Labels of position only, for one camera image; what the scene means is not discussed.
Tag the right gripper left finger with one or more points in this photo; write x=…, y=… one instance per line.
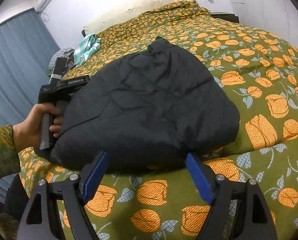
x=41, y=220

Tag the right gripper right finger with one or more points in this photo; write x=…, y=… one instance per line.
x=252, y=219

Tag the black puffer jacket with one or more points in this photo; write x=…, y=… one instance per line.
x=146, y=109

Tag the person left hand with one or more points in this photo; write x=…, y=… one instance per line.
x=27, y=133

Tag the grey striped garment pile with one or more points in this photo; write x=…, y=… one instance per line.
x=63, y=53

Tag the blue grey curtain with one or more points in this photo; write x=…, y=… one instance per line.
x=26, y=47

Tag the green white checked cloth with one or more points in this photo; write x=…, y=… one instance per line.
x=86, y=49

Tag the green orange floral duvet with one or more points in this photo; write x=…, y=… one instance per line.
x=259, y=72

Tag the cream padded headboard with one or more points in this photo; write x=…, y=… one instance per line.
x=123, y=14

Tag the dark wooden nightstand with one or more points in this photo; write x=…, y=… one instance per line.
x=225, y=16

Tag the white wardrobe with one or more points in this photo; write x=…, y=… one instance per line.
x=279, y=17

